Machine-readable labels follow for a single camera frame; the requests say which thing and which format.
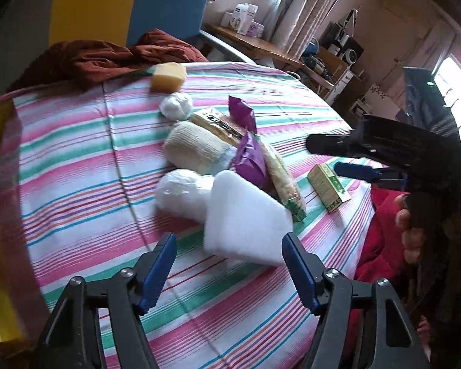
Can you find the maroon cloth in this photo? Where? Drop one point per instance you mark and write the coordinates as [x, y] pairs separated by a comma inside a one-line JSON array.
[[111, 59]]

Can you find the small white plastic bag ball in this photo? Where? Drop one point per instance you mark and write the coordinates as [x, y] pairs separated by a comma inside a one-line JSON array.
[[175, 105]]

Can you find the person's right hand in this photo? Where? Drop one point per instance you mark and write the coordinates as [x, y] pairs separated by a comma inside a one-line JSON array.
[[409, 234]]

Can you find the tall white carton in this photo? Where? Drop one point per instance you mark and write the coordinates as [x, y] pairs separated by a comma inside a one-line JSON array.
[[247, 17]]

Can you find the large white plastic bag bundle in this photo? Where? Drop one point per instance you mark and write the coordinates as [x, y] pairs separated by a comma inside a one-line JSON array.
[[180, 196]]

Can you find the large purple snack packet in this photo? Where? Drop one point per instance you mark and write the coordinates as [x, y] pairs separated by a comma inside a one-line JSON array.
[[251, 161]]

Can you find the red garment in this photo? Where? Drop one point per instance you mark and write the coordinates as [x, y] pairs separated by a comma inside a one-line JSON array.
[[384, 238]]

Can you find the white foam block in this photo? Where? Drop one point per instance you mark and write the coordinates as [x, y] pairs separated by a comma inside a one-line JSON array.
[[246, 215]]

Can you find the long cracker packet green end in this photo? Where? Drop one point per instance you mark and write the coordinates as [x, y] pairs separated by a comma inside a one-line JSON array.
[[284, 178]]

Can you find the black speaker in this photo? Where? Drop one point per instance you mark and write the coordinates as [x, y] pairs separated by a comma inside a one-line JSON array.
[[351, 50]]

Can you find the yellow sponge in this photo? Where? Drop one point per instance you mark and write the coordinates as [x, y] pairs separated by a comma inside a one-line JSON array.
[[168, 77]]

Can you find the cracker packet with shiny end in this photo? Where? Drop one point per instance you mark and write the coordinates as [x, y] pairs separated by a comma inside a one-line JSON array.
[[215, 123]]

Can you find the blue yellow grey chair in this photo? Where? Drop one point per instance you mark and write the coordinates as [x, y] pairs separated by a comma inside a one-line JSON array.
[[88, 4]]

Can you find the beige knitted roll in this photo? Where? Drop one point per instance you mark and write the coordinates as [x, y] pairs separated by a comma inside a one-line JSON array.
[[196, 146]]

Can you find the purple tissue box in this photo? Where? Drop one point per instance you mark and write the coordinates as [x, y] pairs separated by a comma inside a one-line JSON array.
[[256, 30]]

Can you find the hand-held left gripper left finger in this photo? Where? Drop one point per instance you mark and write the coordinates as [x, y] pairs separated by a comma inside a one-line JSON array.
[[159, 267]]

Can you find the small green carton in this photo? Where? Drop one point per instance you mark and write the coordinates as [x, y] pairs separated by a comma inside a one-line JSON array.
[[327, 186]]

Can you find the wooden desk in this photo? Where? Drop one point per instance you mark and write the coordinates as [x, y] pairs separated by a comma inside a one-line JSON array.
[[261, 48]]

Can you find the low white carton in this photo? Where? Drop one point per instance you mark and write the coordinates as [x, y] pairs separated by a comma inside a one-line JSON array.
[[230, 21]]

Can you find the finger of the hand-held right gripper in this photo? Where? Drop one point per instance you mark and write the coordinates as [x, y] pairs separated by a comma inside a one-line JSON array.
[[353, 171], [328, 144]]

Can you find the pink striped curtain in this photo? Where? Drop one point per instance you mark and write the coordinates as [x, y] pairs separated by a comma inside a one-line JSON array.
[[311, 7]]

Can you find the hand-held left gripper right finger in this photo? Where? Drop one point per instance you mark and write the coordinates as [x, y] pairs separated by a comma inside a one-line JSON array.
[[297, 267]]

